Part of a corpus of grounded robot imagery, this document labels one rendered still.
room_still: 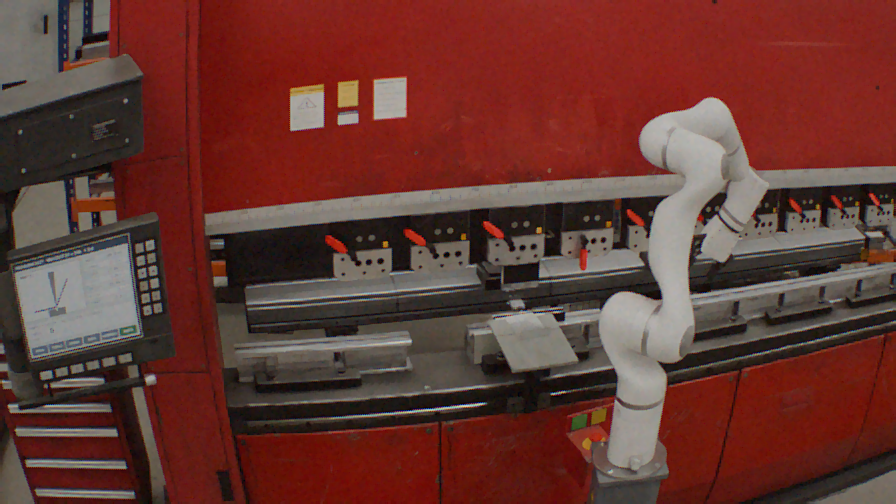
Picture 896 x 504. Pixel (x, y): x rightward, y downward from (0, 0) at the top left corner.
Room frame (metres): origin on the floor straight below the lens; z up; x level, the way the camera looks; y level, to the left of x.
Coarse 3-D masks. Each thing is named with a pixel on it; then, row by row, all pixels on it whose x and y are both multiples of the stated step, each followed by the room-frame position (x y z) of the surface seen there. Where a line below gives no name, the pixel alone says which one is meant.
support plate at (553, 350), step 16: (496, 320) 2.84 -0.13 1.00; (544, 320) 2.84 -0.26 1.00; (512, 336) 2.76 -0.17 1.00; (544, 336) 2.75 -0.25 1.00; (560, 336) 2.75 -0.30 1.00; (512, 352) 2.67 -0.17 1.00; (528, 352) 2.67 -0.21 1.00; (544, 352) 2.67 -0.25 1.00; (560, 352) 2.66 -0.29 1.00; (512, 368) 2.59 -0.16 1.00; (528, 368) 2.59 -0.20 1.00; (544, 368) 2.60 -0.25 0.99
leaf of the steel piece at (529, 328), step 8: (520, 320) 2.84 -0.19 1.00; (528, 320) 2.84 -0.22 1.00; (536, 320) 2.84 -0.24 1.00; (512, 328) 2.79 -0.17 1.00; (520, 328) 2.79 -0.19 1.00; (528, 328) 2.79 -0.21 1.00; (536, 328) 2.79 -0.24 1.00; (544, 328) 2.79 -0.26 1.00; (520, 336) 2.73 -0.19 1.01; (528, 336) 2.74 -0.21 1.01; (536, 336) 2.75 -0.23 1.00
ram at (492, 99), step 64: (256, 0) 2.69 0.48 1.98; (320, 0) 2.73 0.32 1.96; (384, 0) 2.76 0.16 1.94; (448, 0) 2.79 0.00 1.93; (512, 0) 2.83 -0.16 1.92; (576, 0) 2.87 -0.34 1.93; (640, 0) 2.91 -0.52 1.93; (704, 0) 2.95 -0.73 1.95; (768, 0) 3.00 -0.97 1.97; (832, 0) 3.06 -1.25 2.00; (256, 64) 2.69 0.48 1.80; (320, 64) 2.73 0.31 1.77; (384, 64) 2.76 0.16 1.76; (448, 64) 2.79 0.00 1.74; (512, 64) 2.83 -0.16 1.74; (576, 64) 2.86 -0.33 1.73; (640, 64) 2.90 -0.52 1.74; (704, 64) 2.95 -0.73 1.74; (768, 64) 3.00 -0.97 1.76; (832, 64) 3.06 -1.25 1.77; (256, 128) 2.69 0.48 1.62; (320, 128) 2.73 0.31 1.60; (384, 128) 2.76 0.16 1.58; (448, 128) 2.79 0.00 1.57; (512, 128) 2.83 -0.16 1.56; (576, 128) 2.86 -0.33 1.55; (640, 128) 2.90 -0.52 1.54; (768, 128) 3.00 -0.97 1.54; (832, 128) 3.06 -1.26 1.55; (256, 192) 2.69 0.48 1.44; (320, 192) 2.73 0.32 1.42; (384, 192) 2.76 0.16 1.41; (576, 192) 2.87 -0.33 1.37; (640, 192) 2.91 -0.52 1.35
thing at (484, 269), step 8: (480, 264) 3.13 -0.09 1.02; (488, 264) 3.11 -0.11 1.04; (480, 272) 3.09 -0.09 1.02; (488, 272) 3.06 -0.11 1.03; (496, 272) 3.06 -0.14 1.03; (480, 280) 3.09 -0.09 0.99; (488, 280) 3.04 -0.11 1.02; (496, 280) 3.05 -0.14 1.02; (488, 288) 3.04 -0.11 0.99; (496, 288) 3.05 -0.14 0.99; (512, 296) 2.97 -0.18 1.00; (512, 304) 2.92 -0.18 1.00; (520, 304) 2.92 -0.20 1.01
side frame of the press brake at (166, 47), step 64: (128, 0) 2.41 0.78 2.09; (192, 0) 2.45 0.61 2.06; (192, 64) 2.45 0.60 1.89; (192, 128) 2.45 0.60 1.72; (128, 192) 2.41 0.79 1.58; (192, 192) 2.45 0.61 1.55; (192, 256) 2.45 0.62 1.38; (192, 320) 2.44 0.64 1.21; (192, 384) 2.43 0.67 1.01; (192, 448) 2.42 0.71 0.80
